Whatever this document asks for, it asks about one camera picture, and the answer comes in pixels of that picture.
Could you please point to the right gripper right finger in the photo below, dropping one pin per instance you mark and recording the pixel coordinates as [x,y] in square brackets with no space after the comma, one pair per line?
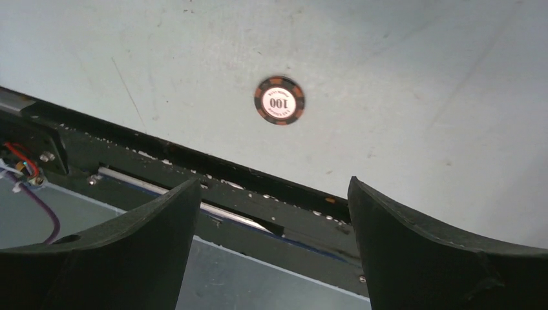
[413,261]

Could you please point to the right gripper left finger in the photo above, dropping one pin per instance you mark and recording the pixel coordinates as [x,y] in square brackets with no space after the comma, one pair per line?
[134,261]

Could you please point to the brown 100 poker chip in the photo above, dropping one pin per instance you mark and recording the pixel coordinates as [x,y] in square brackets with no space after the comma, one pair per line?
[279,100]

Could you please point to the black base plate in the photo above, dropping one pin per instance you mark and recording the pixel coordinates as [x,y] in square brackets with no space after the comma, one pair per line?
[262,216]

